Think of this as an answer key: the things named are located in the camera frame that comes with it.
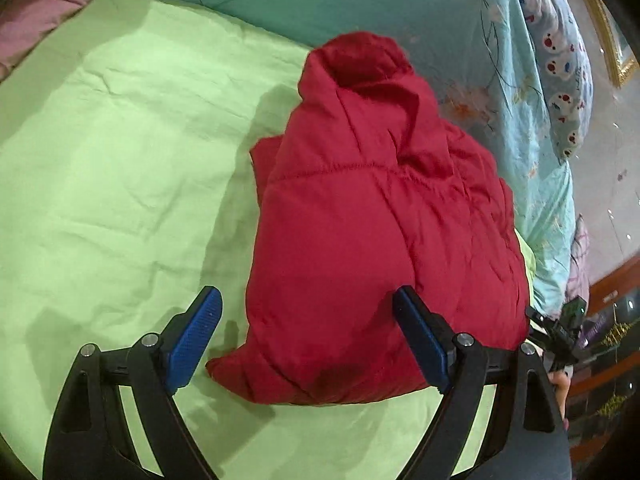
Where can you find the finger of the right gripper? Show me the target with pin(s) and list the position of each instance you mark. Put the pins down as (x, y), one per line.
(540, 320)

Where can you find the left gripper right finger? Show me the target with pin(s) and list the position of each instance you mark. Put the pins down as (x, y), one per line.
(525, 436)

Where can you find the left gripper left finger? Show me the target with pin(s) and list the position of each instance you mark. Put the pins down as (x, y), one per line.
(89, 436)

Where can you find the red quilted puffer jacket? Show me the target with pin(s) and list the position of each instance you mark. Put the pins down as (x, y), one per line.
(367, 190)

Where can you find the person right hand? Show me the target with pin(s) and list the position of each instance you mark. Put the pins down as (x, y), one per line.
(560, 381)

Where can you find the lime green bed quilt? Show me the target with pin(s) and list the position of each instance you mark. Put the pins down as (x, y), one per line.
(127, 186)

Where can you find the gold framed picture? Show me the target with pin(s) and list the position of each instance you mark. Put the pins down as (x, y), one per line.
(619, 59)

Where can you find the piglet print pillow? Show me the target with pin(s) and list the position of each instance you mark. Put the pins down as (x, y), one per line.
(564, 71)

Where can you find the teal floral duvet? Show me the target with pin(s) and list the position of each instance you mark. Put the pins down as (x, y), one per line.
(480, 62)

